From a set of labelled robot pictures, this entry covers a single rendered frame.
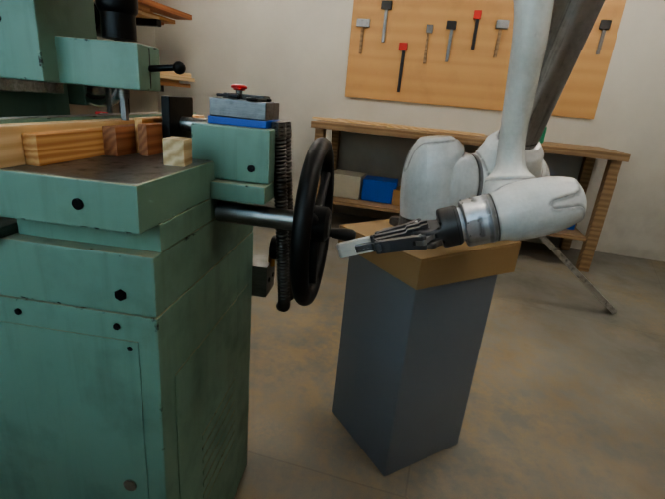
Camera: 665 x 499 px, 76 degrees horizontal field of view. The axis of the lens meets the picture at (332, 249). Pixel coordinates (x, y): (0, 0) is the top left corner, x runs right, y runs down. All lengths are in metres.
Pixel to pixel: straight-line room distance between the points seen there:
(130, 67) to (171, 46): 3.92
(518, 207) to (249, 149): 0.46
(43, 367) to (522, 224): 0.80
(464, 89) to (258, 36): 1.86
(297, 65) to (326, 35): 0.36
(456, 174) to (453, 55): 2.79
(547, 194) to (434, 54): 3.15
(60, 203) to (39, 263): 0.12
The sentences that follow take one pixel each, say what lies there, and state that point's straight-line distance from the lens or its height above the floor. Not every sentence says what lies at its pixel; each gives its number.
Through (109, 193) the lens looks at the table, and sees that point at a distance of 0.57.
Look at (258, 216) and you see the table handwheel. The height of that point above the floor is 0.81.
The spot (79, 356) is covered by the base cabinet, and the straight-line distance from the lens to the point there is 0.73.
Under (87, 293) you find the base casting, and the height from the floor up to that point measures 0.73.
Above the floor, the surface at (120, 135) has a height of 0.93.
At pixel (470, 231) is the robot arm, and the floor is 0.82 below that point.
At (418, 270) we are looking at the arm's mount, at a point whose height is 0.65.
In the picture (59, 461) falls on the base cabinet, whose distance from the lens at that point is 0.89.
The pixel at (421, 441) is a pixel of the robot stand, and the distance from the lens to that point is 1.41.
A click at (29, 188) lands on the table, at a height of 0.88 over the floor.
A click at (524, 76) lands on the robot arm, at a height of 1.08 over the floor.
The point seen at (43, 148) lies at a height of 0.92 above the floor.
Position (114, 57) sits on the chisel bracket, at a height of 1.04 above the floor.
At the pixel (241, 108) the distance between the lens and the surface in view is 0.74.
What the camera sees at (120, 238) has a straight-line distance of 0.64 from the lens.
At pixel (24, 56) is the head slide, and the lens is 0.84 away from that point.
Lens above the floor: 1.01
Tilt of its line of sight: 19 degrees down
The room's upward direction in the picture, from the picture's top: 5 degrees clockwise
